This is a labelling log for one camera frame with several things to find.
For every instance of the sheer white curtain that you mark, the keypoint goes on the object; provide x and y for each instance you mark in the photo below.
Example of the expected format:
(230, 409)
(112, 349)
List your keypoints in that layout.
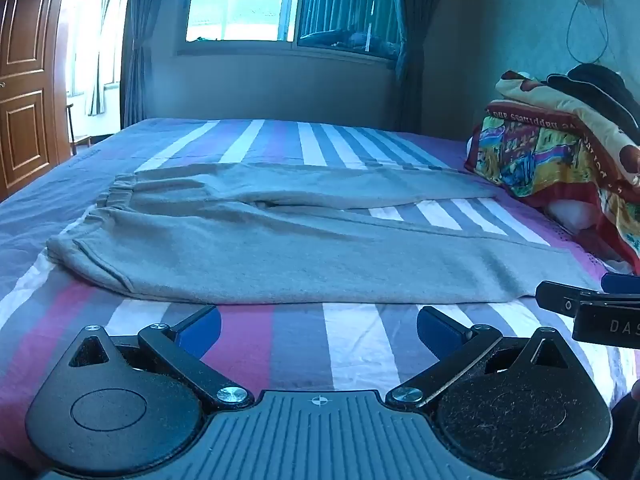
(102, 35)

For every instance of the grey pants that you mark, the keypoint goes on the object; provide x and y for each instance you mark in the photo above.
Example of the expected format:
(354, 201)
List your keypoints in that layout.
(300, 255)

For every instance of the brown wooden door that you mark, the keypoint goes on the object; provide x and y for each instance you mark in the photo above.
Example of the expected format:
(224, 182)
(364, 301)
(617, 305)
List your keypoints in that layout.
(27, 90)

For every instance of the window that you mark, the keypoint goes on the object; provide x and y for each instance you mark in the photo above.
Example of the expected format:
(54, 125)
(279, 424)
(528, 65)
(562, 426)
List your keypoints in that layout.
(245, 0)

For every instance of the white pillow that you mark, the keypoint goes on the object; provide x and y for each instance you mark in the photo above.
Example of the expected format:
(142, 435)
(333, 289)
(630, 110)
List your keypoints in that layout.
(572, 212)

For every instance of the striped bed sheet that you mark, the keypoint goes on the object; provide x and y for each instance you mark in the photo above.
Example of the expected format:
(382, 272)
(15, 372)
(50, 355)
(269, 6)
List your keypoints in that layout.
(300, 340)

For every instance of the dark blue curtain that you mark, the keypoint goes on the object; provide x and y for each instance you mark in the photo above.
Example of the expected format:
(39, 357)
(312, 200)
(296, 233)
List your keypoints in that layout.
(417, 45)
(142, 45)

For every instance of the wooden stool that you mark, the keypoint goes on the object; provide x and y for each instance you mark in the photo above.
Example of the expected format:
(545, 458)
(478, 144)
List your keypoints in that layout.
(77, 137)

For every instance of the dark cloth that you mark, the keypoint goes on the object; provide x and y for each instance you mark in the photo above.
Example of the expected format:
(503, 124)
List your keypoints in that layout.
(600, 87)

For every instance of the colourful printed blanket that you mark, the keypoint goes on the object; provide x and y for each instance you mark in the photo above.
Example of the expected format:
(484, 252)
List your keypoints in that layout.
(560, 160)

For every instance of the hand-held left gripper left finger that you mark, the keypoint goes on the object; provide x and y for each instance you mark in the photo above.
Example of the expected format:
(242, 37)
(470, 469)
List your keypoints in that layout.
(202, 332)

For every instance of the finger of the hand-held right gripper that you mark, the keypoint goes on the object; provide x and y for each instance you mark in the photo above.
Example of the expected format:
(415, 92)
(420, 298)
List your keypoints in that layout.
(622, 283)
(560, 299)

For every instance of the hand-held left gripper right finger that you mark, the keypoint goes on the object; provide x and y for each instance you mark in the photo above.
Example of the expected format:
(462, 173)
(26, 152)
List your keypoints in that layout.
(440, 332)

